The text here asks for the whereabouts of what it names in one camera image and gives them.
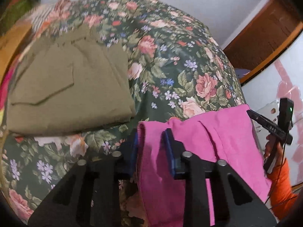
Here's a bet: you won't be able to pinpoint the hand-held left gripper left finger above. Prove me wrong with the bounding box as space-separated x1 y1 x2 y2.
28 129 139 227

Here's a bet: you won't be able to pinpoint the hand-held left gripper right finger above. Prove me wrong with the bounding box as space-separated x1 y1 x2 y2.
161 128 278 227

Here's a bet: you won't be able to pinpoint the pink pants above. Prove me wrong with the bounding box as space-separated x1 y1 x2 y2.
137 104 273 227

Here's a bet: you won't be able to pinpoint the person's right forearm orange sleeve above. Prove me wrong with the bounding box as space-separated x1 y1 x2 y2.
267 158 299 220

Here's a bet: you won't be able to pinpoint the folded olive green pants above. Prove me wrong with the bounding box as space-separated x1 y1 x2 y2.
7 26 137 136

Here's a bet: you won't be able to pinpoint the person's right hand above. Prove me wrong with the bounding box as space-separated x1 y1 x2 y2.
263 135 286 168

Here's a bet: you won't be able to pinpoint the white cabinet with pink stickers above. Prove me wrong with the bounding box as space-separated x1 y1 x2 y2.
241 37 303 187

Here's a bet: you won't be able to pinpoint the floral bedspread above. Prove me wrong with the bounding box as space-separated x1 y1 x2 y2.
0 0 247 227

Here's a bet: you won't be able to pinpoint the striped floral pillow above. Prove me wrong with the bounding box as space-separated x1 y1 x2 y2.
24 0 78 43

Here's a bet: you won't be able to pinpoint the black cable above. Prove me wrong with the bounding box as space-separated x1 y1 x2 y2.
263 120 299 211

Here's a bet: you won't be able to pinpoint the brown wooden door frame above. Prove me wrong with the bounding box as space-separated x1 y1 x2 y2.
223 0 303 84

